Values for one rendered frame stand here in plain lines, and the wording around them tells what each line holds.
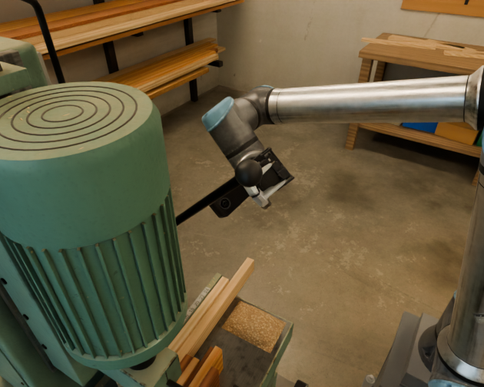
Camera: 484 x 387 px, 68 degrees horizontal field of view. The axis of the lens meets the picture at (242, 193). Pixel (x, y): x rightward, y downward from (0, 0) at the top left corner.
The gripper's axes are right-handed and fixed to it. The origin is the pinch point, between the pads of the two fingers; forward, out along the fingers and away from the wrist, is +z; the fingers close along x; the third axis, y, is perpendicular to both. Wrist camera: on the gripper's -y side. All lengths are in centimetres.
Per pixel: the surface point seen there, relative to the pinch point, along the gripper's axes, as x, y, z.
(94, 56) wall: -127, -49, -246
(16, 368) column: -2, -50, 0
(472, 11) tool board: 32, 198, -235
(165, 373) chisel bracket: 13.2, -28.9, 3.6
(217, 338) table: 23.2, -28.0, -18.0
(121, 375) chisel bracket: 9.3, -35.3, 2.7
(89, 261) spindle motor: -8.8, -14.1, 23.6
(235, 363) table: 27.9, -26.4, -12.9
